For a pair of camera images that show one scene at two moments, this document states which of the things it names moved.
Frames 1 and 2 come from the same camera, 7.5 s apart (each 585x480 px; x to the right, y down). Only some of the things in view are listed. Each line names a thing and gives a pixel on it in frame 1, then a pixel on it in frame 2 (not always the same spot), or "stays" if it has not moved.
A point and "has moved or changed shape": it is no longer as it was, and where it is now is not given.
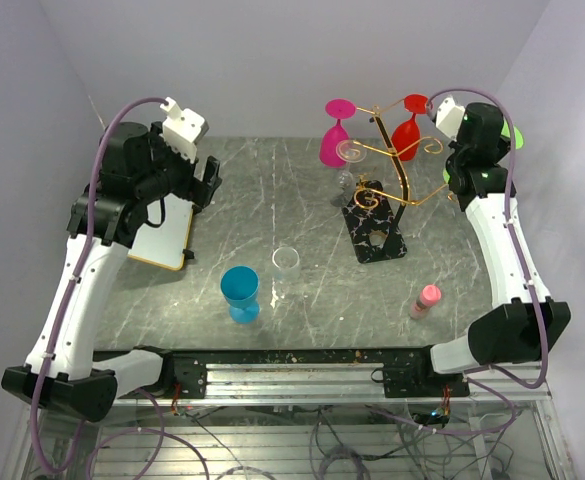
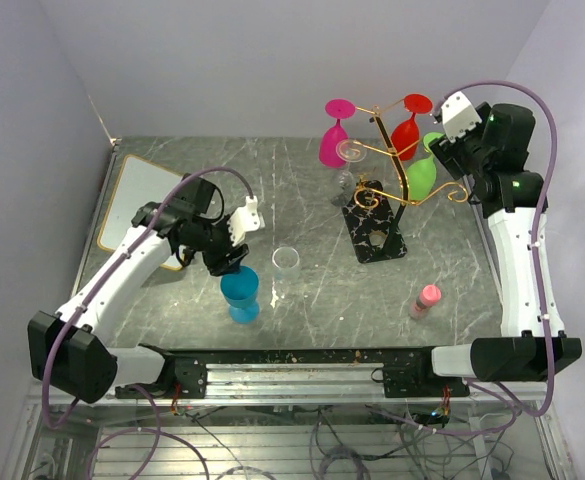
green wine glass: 505,131 has moved or changed shape
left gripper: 198,190 → 219,263
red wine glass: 406,136 stays
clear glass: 348,151 stays
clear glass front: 286,270 stays
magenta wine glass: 336,134 stays
